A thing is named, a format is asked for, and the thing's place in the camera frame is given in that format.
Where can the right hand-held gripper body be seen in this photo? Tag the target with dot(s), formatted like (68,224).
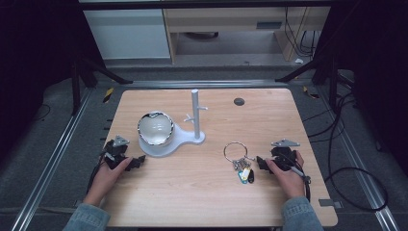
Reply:
(284,155)

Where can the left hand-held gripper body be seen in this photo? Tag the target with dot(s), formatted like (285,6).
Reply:
(114,153)

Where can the person's right hand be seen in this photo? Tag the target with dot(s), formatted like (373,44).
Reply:
(290,183)

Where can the person's left hand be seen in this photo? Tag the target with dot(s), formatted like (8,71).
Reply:
(106,181)

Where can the shiny silver bowl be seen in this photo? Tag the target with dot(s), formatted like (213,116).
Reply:
(156,129)

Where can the yellow black tape strip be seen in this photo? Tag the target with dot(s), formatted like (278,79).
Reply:
(108,95)
(310,93)

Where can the white stand with pegged pole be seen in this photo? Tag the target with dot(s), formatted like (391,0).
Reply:
(196,128)

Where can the black tripod stand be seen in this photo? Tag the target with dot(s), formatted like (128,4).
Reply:
(76,86)
(333,83)

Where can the white cabinet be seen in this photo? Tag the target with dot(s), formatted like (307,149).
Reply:
(128,33)

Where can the dark curtain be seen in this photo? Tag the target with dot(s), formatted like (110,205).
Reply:
(32,64)
(381,64)

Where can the light wooden desk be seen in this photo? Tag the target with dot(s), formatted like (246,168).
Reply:
(224,20)

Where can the aluminium floor rail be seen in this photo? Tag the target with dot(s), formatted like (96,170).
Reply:
(362,179)
(54,150)

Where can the grey table bracket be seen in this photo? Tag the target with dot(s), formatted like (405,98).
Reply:
(328,203)

